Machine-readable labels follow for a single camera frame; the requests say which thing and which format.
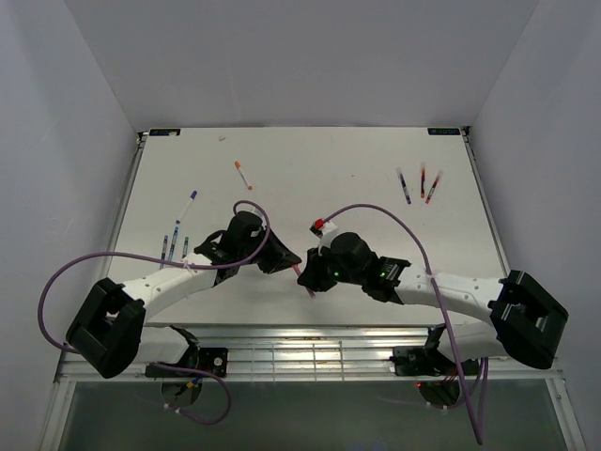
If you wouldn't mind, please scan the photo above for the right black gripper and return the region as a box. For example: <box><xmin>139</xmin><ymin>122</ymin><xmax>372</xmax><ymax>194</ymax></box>
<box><xmin>298</xmin><ymin>242</ymin><xmax>364</xmax><ymax>292</ymax></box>

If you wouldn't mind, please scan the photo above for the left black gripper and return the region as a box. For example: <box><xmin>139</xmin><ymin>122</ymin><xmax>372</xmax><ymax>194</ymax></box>
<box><xmin>239</xmin><ymin>225</ymin><xmax>301</xmax><ymax>274</ymax></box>

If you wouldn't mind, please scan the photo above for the pink highlighter pen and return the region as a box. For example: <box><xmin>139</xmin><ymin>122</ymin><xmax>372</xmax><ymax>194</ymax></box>
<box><xmin>292</xmin><ymin>264</ymin><xmax>316</xmax><ymax>299</ymax></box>

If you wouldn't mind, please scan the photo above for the purple highlighter pen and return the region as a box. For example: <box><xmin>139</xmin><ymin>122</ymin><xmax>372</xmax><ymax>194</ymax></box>
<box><xmin>396</xmin><ymin>167</ymin><xmax>412</xmax><ymax>205</ymax></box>

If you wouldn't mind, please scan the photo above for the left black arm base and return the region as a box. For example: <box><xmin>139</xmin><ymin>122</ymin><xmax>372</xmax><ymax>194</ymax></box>
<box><xmin>145</xmin><ymin>347</ymin><xmax>228</xmax><ymax>379</ymax></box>

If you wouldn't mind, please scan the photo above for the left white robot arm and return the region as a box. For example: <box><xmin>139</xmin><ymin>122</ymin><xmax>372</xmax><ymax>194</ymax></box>
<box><xmin>67</xmin><ymin>211</ymin><xmax>301</xmax><ymax>379</ymax></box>

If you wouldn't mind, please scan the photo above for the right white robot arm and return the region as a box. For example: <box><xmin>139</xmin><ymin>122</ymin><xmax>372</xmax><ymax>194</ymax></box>
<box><xmin>298</xmin><ymin>219</ymin><xmax>569</xmax><ymax>375</ymax></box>

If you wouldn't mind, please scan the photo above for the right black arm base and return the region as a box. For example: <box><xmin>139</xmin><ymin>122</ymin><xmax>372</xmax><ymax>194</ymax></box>
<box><xmin>389</xmin><ymin>346</ymin><xmax>458</xmax><ymax>377</ymax></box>

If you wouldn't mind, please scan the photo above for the green pen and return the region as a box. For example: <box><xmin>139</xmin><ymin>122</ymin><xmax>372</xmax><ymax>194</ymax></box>
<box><xmin>182</xmin><ymin>236</ymin><xmax>189</xmax><ymax>258</ymax></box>

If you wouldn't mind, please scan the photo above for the dark blue pen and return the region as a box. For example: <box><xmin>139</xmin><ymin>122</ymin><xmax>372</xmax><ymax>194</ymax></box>
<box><xmin>160</xmin><ymin>235</ymin><xmax>169</xmax><ymax>269</ymax></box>

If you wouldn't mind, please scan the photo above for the red highlighter pen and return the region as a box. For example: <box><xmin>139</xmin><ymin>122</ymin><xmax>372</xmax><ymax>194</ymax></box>
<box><xmin>425</xmin><ymin>171</ymin><xmax>443</xmax><ymax>204</ymax></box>

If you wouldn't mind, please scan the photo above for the orange capped white marker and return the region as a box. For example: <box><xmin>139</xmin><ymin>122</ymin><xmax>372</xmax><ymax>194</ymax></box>
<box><xmin>235</xmin><ymin>161</ymin><xmax>254</xmax><ymax>191</ymax></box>

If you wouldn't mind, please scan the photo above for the purple capped white marker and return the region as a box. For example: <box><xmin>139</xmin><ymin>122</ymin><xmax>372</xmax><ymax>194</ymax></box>
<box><xmin>175</xmin><ymin>190</ymin><xmax>197</xmax><ymax>226</ymax></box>

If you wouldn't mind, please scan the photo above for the left blue table label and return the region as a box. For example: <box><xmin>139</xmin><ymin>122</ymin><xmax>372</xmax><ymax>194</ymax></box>
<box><xmin>148</xmin><ymin>129</ymin><xmax>181</xmax><ymax>137</ymax></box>

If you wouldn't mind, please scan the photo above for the blue table label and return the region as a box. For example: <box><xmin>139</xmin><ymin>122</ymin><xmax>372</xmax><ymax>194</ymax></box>
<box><xmin>148</xmin><ymin>129</ymin><xmax>181</xmax><ymax>137</ymax></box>
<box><xmin>427</xmin><ymin>127</ymin><xmax>461</xmax><ymax>136</ymax></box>

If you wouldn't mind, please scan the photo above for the right blue table label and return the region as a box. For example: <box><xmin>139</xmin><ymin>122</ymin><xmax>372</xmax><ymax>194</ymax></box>
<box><xmin>427</xmin><ymin>127</ymin><xmax>461</xmax><ymax>136</ymax></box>

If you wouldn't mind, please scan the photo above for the aluminium table frame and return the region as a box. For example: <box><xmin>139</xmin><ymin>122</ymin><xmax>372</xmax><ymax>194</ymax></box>
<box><xmin>58</xmin><ymin>127</ymin><xmax>584</xmax><ymax>450</ymax></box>

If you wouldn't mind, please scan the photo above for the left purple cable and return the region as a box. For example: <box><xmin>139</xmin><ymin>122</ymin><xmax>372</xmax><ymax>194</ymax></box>
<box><xmin>37</xmin><ymin>200</ymin><xmax>272</xmax><ymax>427</ymax></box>

